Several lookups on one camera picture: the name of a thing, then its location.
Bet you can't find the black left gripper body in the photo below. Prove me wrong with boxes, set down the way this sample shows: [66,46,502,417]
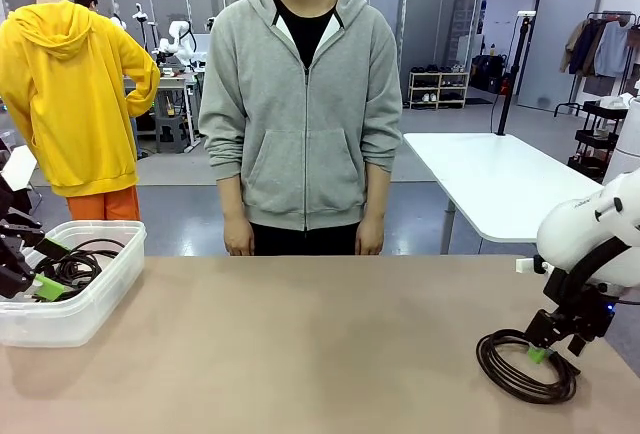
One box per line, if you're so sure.
[0,206,45,301]

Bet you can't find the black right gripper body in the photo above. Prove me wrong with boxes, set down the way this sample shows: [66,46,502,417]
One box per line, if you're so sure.
[547,287,615,343]

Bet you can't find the brown cable grey tie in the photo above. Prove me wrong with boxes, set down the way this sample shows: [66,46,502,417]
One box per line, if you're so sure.
[475,328,581,405]

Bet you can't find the person's right forearm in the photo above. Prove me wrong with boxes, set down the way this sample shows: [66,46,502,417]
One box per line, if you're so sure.
[217,175,250,221]

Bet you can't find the person's left forearm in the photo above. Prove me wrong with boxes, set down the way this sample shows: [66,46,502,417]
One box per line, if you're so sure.
[360,161,392,220]

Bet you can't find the person's right hand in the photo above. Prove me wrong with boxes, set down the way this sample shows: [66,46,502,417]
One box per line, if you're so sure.
[223,216,256,257]

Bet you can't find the person's left hand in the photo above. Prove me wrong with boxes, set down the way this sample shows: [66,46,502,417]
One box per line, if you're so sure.
[355,216,385,257]

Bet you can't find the clear plastic storage box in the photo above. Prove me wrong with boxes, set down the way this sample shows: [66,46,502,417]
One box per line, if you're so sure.
[0,220,147,349]

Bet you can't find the orange shorts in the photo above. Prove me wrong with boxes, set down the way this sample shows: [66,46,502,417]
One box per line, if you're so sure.
[66,185,142,223]

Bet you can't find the yellow hoodie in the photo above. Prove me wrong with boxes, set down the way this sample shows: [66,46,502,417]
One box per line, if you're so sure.
[0,0,161,199]

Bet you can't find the white table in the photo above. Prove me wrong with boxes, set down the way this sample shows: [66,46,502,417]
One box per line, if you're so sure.
[402,132,609,255]

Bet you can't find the grey step stool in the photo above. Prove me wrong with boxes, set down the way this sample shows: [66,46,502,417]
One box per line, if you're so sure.
[154,113,192,155]

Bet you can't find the black trolley cart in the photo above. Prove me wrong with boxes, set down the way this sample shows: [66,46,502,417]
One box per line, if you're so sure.
[567,98,630,180]

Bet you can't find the background workbench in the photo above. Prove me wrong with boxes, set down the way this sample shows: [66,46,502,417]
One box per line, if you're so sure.
[122,71,206,153]

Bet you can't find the black stand white head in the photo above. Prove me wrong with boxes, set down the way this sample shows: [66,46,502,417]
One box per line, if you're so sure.
[131,2,161,63]

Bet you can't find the background white robot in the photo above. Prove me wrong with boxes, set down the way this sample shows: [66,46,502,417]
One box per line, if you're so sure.
[158,18,199,68]

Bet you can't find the black bags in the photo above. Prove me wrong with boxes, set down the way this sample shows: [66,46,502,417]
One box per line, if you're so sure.
[472,52,512,95]

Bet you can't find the navy jacket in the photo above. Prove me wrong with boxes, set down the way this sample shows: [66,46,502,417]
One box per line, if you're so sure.
[569,18,604,78]

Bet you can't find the beige coat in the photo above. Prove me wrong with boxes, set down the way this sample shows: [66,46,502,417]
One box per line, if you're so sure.
[558,18,587,75]

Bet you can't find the light blue shirt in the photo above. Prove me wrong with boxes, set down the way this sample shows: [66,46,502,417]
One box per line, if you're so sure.
[593,21,632,78]

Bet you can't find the wooden shoe rack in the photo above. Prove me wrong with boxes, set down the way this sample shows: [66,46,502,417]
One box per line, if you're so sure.
[407,71,471,110]

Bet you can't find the person in grey hoodie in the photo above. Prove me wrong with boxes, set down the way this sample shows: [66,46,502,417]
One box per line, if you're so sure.
[198,0,404,257]

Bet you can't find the black clothes rack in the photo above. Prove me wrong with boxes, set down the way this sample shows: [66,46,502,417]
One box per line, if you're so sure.
[553,10,640,116]

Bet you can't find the black arm cable sleeve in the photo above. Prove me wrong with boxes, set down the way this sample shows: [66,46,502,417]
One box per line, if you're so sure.
[544,233,640,315]

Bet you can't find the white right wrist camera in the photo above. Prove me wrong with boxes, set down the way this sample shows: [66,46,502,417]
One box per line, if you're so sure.
[516,256,556,275]

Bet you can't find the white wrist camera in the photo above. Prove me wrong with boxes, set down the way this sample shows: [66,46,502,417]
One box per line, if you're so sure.
[1,146,39,193]
[516,256,556,275]

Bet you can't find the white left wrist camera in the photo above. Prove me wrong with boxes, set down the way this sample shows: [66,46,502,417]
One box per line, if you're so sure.
[1,146,39,193]

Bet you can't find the black camera pole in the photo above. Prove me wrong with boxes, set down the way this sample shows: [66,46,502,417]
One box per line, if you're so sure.
[492,10,537,136]

